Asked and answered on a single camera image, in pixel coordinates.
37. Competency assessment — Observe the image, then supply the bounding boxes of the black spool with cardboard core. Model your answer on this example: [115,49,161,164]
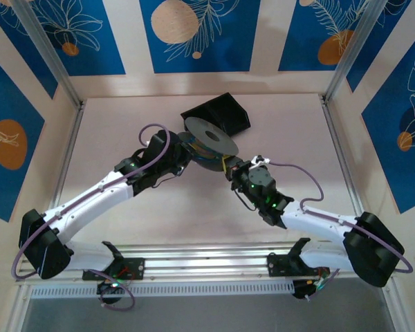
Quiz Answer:
[177,116,239,173]

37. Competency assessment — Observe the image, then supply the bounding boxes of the black two-compartment bin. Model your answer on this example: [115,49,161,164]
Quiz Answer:
[180,92,252,138]

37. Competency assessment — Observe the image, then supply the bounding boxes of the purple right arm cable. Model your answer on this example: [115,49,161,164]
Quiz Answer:
[268,160,414,302]

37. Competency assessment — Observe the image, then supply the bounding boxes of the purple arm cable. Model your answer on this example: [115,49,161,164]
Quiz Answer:
[268,160,414,302]
[12,123,170,311]

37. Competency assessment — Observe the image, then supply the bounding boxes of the aluminium table edge rail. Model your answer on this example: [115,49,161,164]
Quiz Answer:
[320,95,369,222]
[44,102,86,222]

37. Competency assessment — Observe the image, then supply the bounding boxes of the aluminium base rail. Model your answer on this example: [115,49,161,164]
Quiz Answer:
[15,241,397,285]

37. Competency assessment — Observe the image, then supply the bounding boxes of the white slotted cable duct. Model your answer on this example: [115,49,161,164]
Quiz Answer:
[30,282,295,300]

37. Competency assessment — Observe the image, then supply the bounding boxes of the aluminium frame post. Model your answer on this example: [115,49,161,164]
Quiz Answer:
[326,0,385,103]
[12,0,86,110]

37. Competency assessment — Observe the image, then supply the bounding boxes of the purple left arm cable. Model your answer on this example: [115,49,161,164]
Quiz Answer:
[12,123,170,311]

